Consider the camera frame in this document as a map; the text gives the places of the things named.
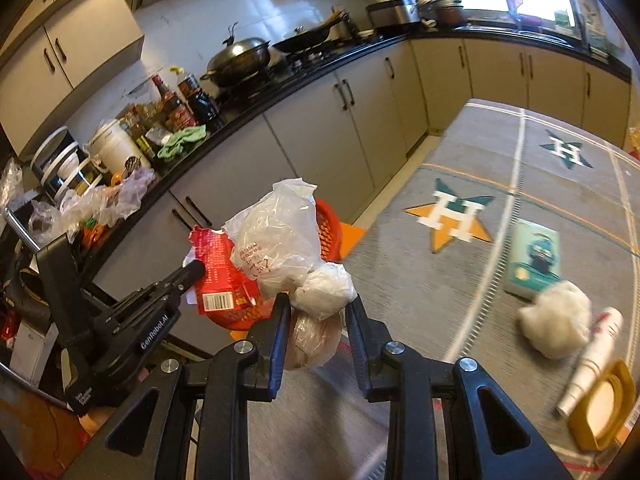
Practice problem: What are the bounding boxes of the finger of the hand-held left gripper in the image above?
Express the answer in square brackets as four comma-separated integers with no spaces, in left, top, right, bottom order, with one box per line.
[149,259,207,297]

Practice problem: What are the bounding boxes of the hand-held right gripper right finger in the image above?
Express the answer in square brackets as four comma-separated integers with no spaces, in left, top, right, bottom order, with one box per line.
[344,294,572,480]

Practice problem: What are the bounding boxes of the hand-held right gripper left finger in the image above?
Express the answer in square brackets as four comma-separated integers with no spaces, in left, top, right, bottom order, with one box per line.
[61,291,292,480]

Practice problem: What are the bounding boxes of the red snack packet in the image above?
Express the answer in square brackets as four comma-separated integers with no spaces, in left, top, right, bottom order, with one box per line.
[187,226,267,317]

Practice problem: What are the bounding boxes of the clear bag with brown contents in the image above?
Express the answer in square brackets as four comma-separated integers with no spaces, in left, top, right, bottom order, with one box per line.
[284,307,347,372]

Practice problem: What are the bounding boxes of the white wad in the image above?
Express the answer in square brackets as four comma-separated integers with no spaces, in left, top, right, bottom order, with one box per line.
[290,262,357,321]

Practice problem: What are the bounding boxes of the white plastic bag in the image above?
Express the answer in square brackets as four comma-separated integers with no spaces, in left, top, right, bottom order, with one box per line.
[222,178,321,297]

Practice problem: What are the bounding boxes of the red plastic basket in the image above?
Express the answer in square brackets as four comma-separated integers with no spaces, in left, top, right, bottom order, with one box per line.
[200,199,346,332]

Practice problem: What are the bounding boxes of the white tissue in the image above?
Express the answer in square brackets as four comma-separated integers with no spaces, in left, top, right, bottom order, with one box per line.
[517,280,593,359]

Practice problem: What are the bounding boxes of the green tissue pack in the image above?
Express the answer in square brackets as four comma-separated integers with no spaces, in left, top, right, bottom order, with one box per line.
[501,218,561,297]

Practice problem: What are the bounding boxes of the white box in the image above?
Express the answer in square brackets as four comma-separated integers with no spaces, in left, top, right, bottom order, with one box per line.
[9,320,57,387]

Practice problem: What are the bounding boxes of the clear plastic bags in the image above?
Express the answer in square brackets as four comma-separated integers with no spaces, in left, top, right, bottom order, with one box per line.
[29,166,157,235]

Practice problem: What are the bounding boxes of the green cloth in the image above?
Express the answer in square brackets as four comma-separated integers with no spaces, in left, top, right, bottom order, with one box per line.
[157,125,207,162]

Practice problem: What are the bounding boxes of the metal bar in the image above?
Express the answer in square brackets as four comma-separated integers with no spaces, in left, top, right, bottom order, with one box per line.
[2,206,42,252]

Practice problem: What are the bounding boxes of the group of condiment bottles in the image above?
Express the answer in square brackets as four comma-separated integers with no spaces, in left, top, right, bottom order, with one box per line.
[117,101,168,158]

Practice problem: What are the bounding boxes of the dark soy sauce bottle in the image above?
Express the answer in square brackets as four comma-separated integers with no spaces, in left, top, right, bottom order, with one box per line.
[177,74,224,132]

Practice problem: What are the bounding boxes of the black white kitchen appliance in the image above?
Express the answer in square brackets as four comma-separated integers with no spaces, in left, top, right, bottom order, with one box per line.
[31,127,104,202]

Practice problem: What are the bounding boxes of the beige kitchen base cabinets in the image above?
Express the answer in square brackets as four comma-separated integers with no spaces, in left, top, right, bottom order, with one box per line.
[92,35,632,356]

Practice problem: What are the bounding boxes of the dark wok with lid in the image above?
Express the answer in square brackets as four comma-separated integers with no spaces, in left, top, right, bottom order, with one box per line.
[200,22,273,88]

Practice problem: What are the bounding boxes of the yellow hexagonal lid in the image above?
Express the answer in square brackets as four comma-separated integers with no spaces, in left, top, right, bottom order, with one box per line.
[568,360,637,452]

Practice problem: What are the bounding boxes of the white paper cup stack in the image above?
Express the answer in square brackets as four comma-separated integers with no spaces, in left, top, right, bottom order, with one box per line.
[556,306,624,418]

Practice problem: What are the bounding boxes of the gas stove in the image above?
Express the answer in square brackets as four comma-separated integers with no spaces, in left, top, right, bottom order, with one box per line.
[215,40,353,96]

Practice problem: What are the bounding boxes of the black frying pan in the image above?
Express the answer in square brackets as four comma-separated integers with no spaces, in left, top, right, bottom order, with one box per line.
[272,25,335,54]

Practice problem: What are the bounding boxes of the metal utensil holder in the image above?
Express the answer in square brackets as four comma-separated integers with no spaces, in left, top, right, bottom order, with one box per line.
[327,8,358,41]

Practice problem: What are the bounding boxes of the silver rice cooker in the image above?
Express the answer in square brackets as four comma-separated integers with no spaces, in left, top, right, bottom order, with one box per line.
[366,0,421,32]

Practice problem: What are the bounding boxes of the silver pot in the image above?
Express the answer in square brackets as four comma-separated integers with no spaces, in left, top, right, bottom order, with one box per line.
[415,0,443,22]

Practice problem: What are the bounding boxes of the brown cooking pot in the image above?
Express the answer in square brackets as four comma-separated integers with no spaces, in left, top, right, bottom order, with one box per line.
[431,0,466,28]

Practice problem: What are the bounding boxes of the beige wall cabinet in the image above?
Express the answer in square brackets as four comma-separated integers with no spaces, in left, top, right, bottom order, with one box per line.
[0,0,146,158]

